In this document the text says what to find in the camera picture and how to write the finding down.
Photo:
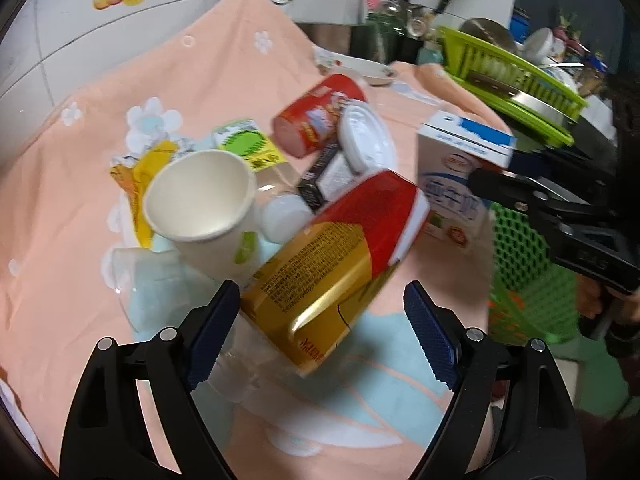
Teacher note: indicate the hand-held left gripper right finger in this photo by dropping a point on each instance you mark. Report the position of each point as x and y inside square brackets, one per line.
[430, 330]

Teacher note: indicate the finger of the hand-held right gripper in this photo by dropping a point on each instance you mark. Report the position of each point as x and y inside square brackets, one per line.
[510, 187]

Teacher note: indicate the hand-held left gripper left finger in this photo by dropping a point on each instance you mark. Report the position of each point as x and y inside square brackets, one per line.
[215, 330]

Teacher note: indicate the white and blue milk carton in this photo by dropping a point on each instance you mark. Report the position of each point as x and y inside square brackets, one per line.
[445, 175]

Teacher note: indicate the green mesh basket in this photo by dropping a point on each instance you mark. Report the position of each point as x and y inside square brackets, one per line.
[520, 270]

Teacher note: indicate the gold and red can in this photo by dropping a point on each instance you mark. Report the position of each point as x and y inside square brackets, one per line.
[320, 270]

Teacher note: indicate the yellow wrapper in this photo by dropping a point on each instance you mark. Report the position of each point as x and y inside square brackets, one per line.
[145, 170]

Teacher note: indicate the person's right hand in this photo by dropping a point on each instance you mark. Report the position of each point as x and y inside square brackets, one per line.
[592, 300]

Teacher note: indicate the clear plastic bottle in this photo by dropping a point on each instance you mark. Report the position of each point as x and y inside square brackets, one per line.
[245, 360]

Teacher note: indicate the clear plastic cup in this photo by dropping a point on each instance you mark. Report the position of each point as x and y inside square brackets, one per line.
[150, 285]

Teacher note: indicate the green dish rack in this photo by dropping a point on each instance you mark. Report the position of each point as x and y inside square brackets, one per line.
[480, 60]

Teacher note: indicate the white paper cup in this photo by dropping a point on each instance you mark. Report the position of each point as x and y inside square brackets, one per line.
[200, 195]

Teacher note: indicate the white bowl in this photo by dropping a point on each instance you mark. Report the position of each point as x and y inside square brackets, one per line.
[539, 42]

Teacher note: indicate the white plastic lid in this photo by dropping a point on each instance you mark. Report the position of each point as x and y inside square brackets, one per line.
[362, 135]

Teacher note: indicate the small black box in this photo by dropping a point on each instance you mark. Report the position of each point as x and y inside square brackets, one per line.
[320, 182]

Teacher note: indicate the peach floral blanket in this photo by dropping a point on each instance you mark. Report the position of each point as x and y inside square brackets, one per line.
[75, 210]

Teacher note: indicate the green and yellow packet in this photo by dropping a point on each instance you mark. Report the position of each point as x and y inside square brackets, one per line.
[245, 142]

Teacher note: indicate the floral ceramic bowl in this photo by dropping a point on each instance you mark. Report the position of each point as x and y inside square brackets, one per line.
[360, 67]

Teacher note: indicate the dark green knife holder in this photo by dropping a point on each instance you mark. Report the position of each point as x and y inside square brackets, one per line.
[380, 40]

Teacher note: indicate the red snack can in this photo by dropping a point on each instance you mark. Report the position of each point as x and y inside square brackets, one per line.
[310, 120]

